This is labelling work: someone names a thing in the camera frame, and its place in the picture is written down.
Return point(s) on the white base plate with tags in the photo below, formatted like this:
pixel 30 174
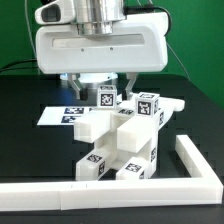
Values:
pixel 61 115

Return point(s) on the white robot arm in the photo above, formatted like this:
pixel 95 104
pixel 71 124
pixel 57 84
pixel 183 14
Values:
pixel 96 17

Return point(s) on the white chair seat part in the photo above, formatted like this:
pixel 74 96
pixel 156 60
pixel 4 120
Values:
pixel 126 136

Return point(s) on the white chair back part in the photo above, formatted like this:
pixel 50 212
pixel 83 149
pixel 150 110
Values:
pixel 86 130

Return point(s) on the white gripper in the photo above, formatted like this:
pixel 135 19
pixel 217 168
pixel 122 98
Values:
pixel 137 44

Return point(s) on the white U-shaped frame obstacle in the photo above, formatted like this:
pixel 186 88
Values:
pixel 201 187

